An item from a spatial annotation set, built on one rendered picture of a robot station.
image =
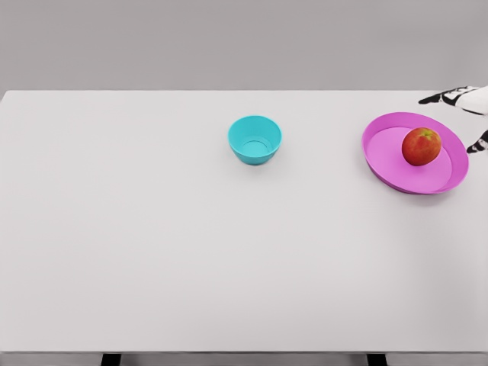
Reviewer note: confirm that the pink plate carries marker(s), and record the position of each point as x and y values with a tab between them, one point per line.
385	152

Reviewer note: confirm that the blue bowl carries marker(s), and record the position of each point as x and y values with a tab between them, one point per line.
254	141

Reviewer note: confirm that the red apple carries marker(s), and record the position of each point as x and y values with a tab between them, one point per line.
421	146

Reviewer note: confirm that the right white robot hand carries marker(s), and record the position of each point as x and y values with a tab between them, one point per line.
472	100

